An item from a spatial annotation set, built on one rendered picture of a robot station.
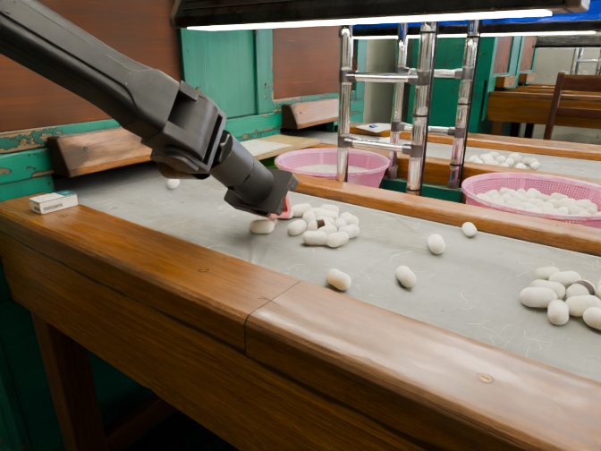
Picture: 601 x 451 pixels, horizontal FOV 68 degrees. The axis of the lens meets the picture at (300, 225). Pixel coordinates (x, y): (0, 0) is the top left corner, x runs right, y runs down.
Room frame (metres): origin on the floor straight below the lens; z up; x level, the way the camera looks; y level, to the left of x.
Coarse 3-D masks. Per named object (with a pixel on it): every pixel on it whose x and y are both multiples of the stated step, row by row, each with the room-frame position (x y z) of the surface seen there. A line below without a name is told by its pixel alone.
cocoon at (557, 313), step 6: (558, 300) 0.40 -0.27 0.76; (552, 306) 0.40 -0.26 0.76; (558, 306) 0.39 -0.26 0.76; (564, 306) 0.39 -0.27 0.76; (552, 312) 0.39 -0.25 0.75; (558, 312) 0.38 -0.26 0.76; (564, 312) 0.38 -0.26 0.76; (552, 318) 0.38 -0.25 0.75; (558, 318) 0.38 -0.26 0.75; (564, 318) 0.38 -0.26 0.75; (558, 324) 0.38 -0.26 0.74
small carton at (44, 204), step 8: (56, 192) 0.70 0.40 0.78; (64, 192) 0.70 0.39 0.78; (72, 192) 0.70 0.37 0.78; (32, 200) 0.66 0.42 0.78; (40, 200) 0.66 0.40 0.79; (48, 200) 0.66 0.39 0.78; (56, 200) 0.67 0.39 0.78; (64, 200) 0.68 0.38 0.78; (72, 200) 0.69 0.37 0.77; (32, 208) 0.67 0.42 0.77; (40, 208) 0.65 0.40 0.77; (48, 208) 0.66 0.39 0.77; (56, 208) 0.67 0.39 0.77
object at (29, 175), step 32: (224, 128) 1.16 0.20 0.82; (256, 128) 1.26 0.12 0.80; (320, 128) 1.65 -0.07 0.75; (0, 160) 0.74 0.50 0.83; (32, 160) 0.78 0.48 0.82; (0, 192) 0.73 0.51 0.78; (32, 192) 0.77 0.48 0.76; (0, 288) 0.70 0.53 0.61; (0, 320) 0.71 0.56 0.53; (32, 320) 0.76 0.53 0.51; (0, 352) 0.70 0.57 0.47; (32, 352) 0.74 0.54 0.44; (0, 384) 0.70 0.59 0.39; (32, 384) 0.73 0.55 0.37; (96, 384) 0.83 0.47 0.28; (128, 384) 0.89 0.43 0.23; (0, 416) 0.79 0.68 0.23; (32, 416) 0.72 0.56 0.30; (0, 448) 0.79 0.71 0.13; (32, 448) 0.71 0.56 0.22
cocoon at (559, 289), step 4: (536, 280) 0.45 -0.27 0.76; (540, 280) 0.44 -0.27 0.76; (544, 280) 0.45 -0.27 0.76; (532, 284) 0.45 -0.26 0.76; (536, 284) 0.44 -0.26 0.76; (540, 284) 0.44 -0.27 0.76; (544, 284) 0.44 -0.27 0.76; (548, 284) 0.44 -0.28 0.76; (552, 284) 0.44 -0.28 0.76; (556, 284) 0.44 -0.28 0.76; (560, 284) 0.44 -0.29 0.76; (552, 288) 0.43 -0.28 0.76; (556, 288) 0.43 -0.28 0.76; (560, 288) 0.43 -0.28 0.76; (564, 288) 0.43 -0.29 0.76; (556, 292) 0.43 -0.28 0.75; (560, 292) 0.43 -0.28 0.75; (564, 292) 0.43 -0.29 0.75; (560, 296) 0.43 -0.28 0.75
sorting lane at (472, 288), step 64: (128, 192) 0.85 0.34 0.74; (192, 192) 0.85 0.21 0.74; (256, 256) 0.55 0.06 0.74; (320, 256) 0.55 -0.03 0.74; (384, 256) 0.55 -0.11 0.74; (448, 256) 0.55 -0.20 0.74; (512, 256) 0.55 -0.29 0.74; (576, 256) 0.55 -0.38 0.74; (448, 320) 0.39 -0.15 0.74; (512, 320) 0.39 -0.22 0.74; (576, 320) 0.39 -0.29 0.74
